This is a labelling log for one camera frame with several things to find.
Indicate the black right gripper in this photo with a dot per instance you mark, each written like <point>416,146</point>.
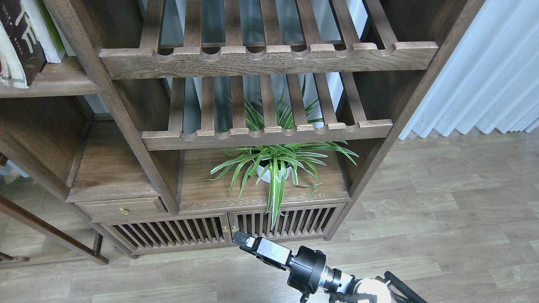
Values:
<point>307,269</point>

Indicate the yellow green cover book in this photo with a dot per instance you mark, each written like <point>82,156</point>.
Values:
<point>45,30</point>

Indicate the maroon book white characters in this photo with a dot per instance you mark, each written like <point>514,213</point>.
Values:
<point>22,56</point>

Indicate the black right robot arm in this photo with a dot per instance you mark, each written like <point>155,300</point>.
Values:
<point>378,290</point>

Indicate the white plant pot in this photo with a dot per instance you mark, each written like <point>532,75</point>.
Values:
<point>264,173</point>

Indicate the green spider plant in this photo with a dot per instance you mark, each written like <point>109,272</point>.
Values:
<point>243,161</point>

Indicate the brass drawer knob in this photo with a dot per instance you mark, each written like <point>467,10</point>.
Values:
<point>124,211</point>

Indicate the dark wooden bookshelf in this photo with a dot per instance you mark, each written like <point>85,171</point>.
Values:
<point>139,116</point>

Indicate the white pleated curtain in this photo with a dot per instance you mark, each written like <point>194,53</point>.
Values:
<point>491,81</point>

